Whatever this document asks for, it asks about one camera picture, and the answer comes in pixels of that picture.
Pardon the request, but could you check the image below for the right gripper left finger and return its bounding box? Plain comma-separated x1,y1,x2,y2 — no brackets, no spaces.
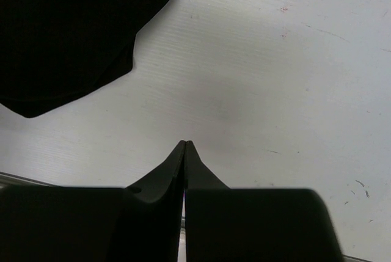
1,141,185,261

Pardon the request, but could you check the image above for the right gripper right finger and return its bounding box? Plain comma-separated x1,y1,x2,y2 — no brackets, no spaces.
184,141,343,261

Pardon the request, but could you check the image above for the black skirt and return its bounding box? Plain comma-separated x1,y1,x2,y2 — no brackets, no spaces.
1,0,169,118

